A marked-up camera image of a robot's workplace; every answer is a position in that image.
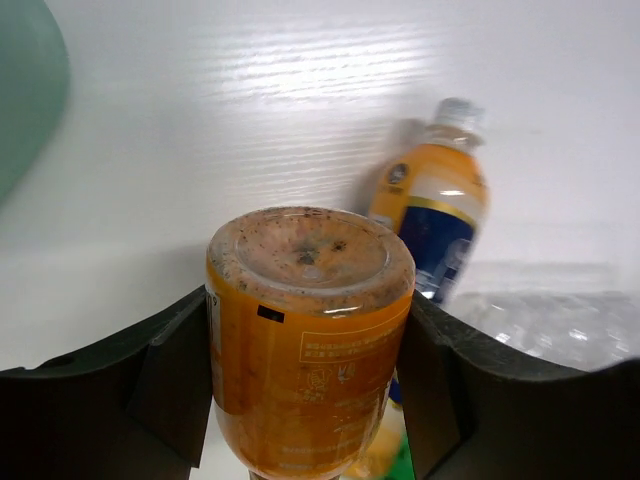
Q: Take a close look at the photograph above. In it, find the green plastic bin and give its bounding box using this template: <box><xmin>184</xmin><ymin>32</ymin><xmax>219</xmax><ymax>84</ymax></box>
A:
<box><xmin>1</xmin><ymin>1</ymin><xmax>71</xmax><ymax>198</ymax></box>

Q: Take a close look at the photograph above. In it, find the green plastic bottle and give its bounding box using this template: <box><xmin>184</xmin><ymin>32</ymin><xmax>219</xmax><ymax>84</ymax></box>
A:
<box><xmin>387</xmin><ymin>434</ymin><xmax>415</xmax><ymax>480</ymax></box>

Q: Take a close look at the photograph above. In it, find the short orange bottle yellow cap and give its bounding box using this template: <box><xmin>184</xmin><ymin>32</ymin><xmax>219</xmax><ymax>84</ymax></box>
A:
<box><xmin>205</xmin><ymin>207</ymin><xmax>415</xmax><ymax>479</ymax></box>

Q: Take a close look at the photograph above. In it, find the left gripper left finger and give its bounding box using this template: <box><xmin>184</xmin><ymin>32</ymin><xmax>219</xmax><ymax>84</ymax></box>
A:
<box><xmin>1</xmin><ymin>287</ymin><xmax>212</xmax><ymax>479</ymax></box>

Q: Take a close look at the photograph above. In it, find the blue label yellow bottle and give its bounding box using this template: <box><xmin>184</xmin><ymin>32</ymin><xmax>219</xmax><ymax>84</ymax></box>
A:
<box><xmin>367</xmin><ymin>97</ymin><xmax>491</xmax><ymax>409</ymax></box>

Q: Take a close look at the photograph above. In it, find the large clear water bottle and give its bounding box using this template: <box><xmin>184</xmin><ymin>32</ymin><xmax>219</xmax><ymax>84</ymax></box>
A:
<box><xmin>446</xmin><ymin>292</ymin><xmax>639</xmax><ymax>371</ymax></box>

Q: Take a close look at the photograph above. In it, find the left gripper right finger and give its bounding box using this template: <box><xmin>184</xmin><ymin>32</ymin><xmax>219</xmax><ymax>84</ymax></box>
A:
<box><xmin>397</xmin><ymin>294</ymin><xmax>639</xmax><ymax>479</ymax></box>

